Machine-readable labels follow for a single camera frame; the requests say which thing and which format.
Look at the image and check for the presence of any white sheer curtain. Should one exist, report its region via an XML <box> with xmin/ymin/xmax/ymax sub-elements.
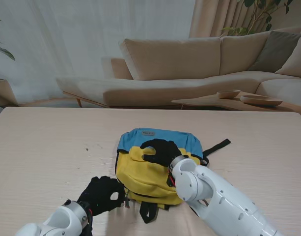
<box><xmin>0</xmin><ymin>0</ymin><xmax>197</xmax><ymax>106</ymax></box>

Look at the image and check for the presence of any blue and yellow school backpack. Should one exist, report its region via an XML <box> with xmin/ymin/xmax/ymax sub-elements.
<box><xmin>114</xmin><ymin>127</ymin><xmax>231</xmax><ymax>224</ymax></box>

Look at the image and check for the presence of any dark green leaf plant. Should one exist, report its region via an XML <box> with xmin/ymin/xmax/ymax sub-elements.
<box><xmin>0</xmin><ymin>14</ymin><xmax>16</xmax><ymax>61</ymax></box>

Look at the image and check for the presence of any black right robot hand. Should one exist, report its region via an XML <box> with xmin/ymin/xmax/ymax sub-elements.
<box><xmin>139</xmin><ymin>139</ymin><xmax>183</xmax><ymax>168</ymax></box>

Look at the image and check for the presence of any beige plant pot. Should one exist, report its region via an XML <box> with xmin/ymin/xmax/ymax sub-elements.
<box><xmin>0</xmin><ymin>78</ymin><xmax>18</xmax><ymax>108</ymax></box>

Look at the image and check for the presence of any red black right arm cable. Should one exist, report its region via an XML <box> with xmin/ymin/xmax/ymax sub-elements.
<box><xmin>167</xmin><ymin>167</ymin><xmax>177</xmax><ymax>187</ymax></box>

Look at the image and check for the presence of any tall green leafy plant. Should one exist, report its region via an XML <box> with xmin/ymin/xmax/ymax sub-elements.
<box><xmin>221</xmin><ymin>0</ymin><xmax>295</xmax><ymax>36</ymax></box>

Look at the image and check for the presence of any red black arm cable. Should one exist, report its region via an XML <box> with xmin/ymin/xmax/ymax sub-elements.
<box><xmin>167</xmin><ymin>167</ymin><xmax>177</xmax><ymax>187</ymax></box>
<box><xmin>83</xmin><ymin>203</ymin><xmax>94</xmax><ymax>236</ymax></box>

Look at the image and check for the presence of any wide shallow wooden bowl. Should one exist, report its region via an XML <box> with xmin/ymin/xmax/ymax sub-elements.
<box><xmin>240</xmin><ymin>95</ymin><xmax>283</xmax><ymax>107</ymax></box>

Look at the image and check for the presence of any beige sofa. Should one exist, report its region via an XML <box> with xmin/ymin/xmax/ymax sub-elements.
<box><xmin>55</xmin><ymin>26</ymin><xmax>301</xmax><ymax>109</ymax></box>

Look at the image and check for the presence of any beige curtain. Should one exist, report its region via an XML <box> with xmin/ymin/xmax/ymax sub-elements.
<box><xmin>189</xmin><ymin>0</ymin><xmax>300</xmax><ymax>38</ymax></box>

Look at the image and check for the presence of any small wooden bowl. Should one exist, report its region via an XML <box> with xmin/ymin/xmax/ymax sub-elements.
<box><xmin>216</xmin><ymin>89</ymin><xmax>241</xmax><ymax>99</ymax></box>

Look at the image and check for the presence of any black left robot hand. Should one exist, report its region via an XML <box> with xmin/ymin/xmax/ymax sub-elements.
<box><xmin>78</xmin><ymin>176</ymin><xmax>126</xmax><ymax>217</ymax></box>

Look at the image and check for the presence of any grey cushion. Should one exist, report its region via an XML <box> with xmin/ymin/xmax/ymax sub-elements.
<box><xmin>248</xmin><ymin>30</ymin><xmax>301</xmax><ymax>73</ymax></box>

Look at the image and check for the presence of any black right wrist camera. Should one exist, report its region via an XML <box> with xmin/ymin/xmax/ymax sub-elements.
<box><xmin>166</xmin><ymin>166</ymin><xmax>177</xmax><ymax>188</ymax></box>

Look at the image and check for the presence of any red black left arm cable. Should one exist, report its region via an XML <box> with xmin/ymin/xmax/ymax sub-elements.
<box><xmin>83</xmin><ymin>203</ymin><xmax>94</xmax><ymax>236</ymax></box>

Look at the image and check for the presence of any beige cushion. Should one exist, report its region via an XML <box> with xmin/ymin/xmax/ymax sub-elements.
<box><xmin>275</xmin><ymin>35</ymin><xmax>301</xmax><ymax>79</ymax></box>

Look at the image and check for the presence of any wooden coffee table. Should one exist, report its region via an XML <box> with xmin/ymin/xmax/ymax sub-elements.
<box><xmin>171</xmin><ymin>91</ymin><xmax>301</xmax><ymax>112</ymax></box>

